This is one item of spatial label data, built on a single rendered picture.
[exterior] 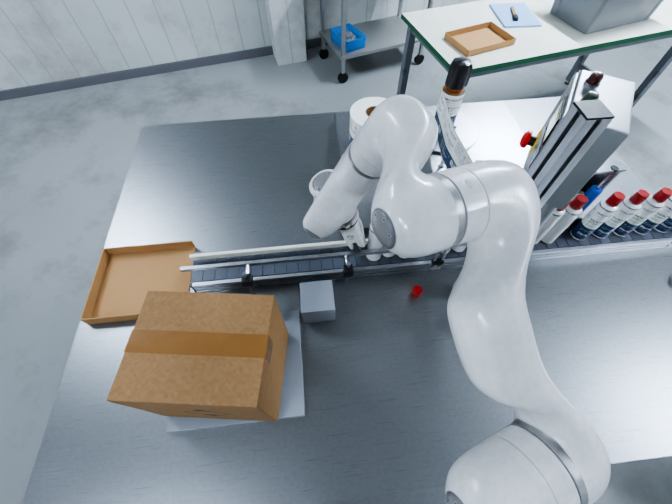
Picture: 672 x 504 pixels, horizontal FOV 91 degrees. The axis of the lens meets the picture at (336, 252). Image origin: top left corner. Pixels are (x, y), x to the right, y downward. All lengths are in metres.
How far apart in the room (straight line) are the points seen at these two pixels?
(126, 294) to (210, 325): 0.54
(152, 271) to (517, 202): 1.12
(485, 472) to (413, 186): 0.37
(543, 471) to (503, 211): 0.33
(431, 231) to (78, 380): 1.09
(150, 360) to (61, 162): 2.78
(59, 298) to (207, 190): 1.42
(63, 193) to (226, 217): 2.00
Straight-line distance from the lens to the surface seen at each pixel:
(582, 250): 1.41
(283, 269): 1.09
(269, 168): 1.47
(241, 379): 0.74
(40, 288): 2.72
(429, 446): 1.02
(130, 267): 1.34
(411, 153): 0.43
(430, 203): 0.39
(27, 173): 3.54
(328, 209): 0.72
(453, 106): 1.50
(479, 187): 0.44
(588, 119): 0.67
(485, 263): 0.47
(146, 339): 0.84
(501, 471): 0.54
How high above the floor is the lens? 1.82
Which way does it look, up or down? 58 degrees down
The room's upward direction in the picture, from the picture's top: straight up
